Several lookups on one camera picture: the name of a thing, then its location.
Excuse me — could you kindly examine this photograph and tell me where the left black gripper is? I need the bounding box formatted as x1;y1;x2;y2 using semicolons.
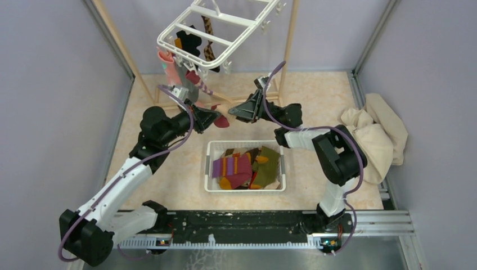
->
160;98;221;145

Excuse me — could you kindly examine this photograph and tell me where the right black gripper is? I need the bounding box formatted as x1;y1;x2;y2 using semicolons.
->
226;89;285;125

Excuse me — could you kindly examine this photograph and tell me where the maroon striped beige sock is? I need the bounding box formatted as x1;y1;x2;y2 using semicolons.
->
185;71;236;128

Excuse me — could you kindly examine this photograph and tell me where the grey sock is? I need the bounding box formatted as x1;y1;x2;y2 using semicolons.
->
175;64;199;102

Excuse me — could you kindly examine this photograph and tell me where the pink patterned sock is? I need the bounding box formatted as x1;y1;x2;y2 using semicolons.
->
157;50;182;86

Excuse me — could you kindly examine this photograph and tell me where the white plastic basket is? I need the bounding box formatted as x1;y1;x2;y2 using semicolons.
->
204;140;286;194

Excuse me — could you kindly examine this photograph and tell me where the olive green striped sock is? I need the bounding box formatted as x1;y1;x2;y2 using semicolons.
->
249;146;280;190

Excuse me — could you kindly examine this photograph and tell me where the purple maroon striped sock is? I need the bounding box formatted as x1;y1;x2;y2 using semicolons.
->
212;153;253;190

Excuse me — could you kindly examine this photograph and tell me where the white plastic sock hanger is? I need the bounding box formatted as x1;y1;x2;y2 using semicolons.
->
156;1;291;73

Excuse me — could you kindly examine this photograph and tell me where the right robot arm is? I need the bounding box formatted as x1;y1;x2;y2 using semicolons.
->
228;89;367;232

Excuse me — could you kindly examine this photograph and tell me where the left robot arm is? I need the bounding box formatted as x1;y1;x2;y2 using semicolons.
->
57;103;221;267

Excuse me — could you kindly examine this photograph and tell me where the wooden hanger rack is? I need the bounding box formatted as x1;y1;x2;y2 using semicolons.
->
91;0;301;122

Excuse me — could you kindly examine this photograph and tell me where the brown argyle sock in basket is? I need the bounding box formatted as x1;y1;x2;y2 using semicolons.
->
220;148;260;161

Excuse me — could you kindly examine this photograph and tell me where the brown argyle hanging sock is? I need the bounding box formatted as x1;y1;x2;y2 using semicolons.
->
201;15;221;73

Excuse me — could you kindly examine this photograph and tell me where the black hanging sock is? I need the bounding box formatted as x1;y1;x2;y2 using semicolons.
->
176;30;202;57

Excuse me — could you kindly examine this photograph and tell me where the beige crumpled cloth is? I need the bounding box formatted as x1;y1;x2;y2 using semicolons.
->
340;93;408;185

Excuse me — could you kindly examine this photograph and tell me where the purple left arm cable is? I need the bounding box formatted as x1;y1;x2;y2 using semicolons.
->
57;84;195;263

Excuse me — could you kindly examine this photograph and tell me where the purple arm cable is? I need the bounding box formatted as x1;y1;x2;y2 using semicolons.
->
262;60;365;256
57;84;195;263

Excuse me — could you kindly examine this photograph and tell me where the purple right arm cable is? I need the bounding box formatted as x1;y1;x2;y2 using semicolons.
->
262;60;365;256

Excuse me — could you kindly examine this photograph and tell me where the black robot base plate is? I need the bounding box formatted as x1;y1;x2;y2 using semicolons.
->
138;210;354;253

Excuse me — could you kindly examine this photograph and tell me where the aluminium frame rail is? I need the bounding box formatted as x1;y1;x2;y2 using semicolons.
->
84;210;423;269

